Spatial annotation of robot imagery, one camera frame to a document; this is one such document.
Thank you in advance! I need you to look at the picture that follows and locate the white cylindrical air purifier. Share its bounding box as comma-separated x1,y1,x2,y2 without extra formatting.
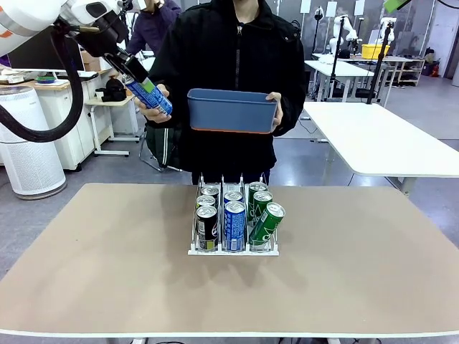
0,85,68,201

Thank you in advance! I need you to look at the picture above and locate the black tripod pole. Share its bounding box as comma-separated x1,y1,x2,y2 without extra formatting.
365,21,394,105

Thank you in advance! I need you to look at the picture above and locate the black floor stand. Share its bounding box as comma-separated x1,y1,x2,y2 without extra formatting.
311,6,323,54

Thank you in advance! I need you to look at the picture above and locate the person's left hand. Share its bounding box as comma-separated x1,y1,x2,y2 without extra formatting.
265,92,284,134

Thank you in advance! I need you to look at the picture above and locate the person's right hand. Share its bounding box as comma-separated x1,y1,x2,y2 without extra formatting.
134,84,172,125

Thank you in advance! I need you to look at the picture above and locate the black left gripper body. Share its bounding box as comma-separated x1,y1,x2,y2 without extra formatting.
75,10,130,58

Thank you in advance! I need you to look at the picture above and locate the white cabinet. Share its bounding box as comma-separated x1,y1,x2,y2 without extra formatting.
35,71,139,171

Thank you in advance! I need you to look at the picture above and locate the blue soda can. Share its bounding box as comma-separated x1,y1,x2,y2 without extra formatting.
123,77,173,119
224,200,247,252
223,190,245,205

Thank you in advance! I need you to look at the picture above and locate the black bag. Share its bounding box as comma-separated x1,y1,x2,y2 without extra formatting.
101,78,128,103

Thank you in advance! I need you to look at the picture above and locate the yellow plastic bin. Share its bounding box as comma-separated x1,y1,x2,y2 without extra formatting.
361,43,390,59

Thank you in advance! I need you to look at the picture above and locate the white background table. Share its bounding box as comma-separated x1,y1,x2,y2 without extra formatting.
304,59,376,103

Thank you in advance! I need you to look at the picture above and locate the black computer monitor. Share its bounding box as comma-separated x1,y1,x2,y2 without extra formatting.
6,28,86,72

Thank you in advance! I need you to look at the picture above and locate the large white table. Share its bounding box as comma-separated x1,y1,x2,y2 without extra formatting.
303,102,459,194

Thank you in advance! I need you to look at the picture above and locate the green soda can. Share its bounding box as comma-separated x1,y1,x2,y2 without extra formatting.
248,181,269,223
247,202,287,244
252,190,274,223

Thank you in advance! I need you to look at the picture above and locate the small cardboard box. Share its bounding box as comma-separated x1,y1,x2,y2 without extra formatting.
80,49,105,72

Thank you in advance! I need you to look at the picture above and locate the blue plastic bin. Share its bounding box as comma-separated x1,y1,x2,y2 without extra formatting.
186,88,279,135

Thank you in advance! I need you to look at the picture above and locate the person's right forearm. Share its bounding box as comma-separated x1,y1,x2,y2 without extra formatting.
146,67,180,125

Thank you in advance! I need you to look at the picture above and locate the white wire can dispenser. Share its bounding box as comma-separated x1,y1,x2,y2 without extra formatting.
187,171,280,257

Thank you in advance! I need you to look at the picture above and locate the person's left forearm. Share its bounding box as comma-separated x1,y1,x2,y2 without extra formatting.
278,82,308,137

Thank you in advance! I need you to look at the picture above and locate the person in purple jacket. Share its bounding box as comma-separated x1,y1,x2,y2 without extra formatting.
125,0,183,57

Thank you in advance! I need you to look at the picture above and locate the thick black left arm hose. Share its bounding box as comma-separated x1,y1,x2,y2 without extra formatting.
0,21,85,143

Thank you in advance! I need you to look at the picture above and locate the small white rolling table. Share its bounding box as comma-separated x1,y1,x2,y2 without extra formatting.
85,92,139,158

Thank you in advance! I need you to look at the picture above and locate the person in black jacket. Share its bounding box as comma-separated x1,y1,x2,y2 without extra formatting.
146,0,308,186

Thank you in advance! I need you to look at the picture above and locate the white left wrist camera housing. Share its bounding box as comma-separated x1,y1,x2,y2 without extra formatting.
67,0,119,22

